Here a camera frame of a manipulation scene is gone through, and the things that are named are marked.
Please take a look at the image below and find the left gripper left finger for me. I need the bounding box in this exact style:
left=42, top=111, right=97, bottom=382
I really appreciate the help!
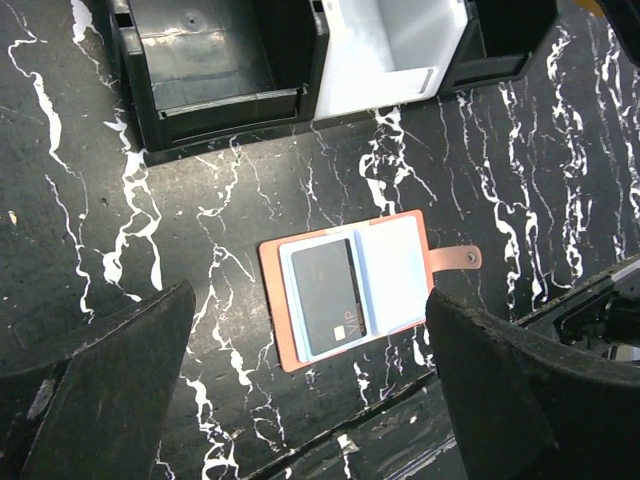
left=1, top=280, right=196, bottom=479

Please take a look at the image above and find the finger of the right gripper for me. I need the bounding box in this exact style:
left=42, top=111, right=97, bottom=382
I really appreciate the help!
left=516, top=255, right=639, bottom=360

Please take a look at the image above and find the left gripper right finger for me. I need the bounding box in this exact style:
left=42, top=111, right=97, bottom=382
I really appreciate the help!
left=426, top=289, right=639, bottom=479

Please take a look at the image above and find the pink leather card holder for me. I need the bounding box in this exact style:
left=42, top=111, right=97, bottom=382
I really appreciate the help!
left=258, top=210, right=483, bottom=373

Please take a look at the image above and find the black VIP card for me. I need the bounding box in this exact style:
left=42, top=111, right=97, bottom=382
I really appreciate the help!
left=291, top=237, right=368, bottom=359

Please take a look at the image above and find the right black tray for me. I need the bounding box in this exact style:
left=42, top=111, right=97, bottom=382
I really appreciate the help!
left=437, top=0, right=559, bottom=97

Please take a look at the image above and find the black tray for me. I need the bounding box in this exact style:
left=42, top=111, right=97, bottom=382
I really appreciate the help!
left=107, top=0, right=331, bottom=169
left=437, top=0, right=559, bottom=97

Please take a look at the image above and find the middle white tray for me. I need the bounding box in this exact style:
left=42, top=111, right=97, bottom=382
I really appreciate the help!
left=314, top=0, right=469, bottom=120

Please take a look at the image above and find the left black tray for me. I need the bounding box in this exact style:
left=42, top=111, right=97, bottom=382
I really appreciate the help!
left=107, top=0, right=331, bottom=169

